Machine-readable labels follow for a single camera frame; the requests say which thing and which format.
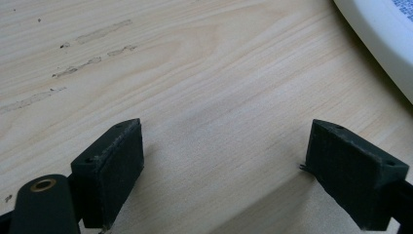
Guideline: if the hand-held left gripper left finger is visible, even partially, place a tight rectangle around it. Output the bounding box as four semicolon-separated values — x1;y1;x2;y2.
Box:
70;117;145;231

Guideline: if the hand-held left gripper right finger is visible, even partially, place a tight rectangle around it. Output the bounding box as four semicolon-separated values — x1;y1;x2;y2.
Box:
299;118;410;232

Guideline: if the white round container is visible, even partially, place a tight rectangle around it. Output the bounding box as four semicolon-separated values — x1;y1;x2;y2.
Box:
332;0;413;105

